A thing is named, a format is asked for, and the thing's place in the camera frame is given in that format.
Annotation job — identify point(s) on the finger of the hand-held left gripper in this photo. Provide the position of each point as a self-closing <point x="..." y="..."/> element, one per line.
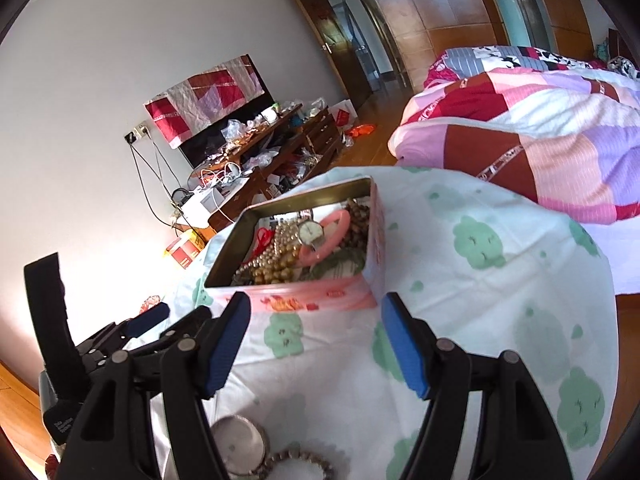
<point x="190" y="322"/>
<point x="150" y="316"/>

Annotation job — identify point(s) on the television with red cloth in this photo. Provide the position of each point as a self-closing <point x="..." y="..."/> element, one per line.
<point x="200" y="100"/>

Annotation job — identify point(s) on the white box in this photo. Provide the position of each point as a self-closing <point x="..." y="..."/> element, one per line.
<point x="200" y="207"/>

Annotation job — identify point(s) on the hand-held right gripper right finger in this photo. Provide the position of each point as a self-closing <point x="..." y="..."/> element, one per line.
<point x="402" y="345"/>

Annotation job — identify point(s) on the wooden wardrobe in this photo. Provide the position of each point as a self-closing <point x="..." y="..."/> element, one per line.
<point x="450" y="10"/>

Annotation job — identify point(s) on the pink patchwork quilt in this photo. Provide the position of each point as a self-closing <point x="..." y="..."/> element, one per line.
<point x="550" y="150"/>

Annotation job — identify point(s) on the white tablecloth with green prints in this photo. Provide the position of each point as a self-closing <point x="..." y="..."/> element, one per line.
<point x="475" y="310"/>

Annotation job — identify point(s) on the silver wristwatch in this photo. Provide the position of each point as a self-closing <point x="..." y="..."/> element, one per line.
<point x="310" y="231"/>

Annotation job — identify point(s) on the black television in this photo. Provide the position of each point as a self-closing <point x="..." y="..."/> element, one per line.
<point x="200" y="147"/>

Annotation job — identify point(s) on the white and red paper bag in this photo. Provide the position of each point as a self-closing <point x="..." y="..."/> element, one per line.
<point x="342" y="115"/>

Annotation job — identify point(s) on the white bed sheet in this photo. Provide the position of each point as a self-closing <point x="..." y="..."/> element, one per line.
<point x="625" y="260"/>

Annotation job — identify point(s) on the pink tin box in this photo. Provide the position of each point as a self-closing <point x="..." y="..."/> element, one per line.
<point x="330" y="295"/>

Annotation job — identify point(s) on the wide silver bangle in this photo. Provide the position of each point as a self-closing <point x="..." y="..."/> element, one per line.
<point x="260" y="452"/>

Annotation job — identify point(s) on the white printed packet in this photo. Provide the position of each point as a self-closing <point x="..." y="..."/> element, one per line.
<point x="340" y="262"/>

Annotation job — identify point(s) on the white mug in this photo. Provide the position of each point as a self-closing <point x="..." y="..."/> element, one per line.
<point x="270" y="115"/>

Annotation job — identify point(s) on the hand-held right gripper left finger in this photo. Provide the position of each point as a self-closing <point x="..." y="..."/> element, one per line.
<point x="225" y="345"/>

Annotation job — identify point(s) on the wooden door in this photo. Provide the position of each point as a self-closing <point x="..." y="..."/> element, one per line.
<point x="340" y="60"/>

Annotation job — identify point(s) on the red and yellow paper bag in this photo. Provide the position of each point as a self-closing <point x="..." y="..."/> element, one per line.
<point x="185" y="252"/>

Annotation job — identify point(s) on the wooden television cabinet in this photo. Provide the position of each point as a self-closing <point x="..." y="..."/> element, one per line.
<point x="320" y="135"/>

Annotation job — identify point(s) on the wall power outlet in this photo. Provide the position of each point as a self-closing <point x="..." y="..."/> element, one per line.
<point x="131" y="136"/>

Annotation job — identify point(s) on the orange plastic bag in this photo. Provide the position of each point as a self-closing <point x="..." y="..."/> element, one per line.
<point x="360" y="131"/>

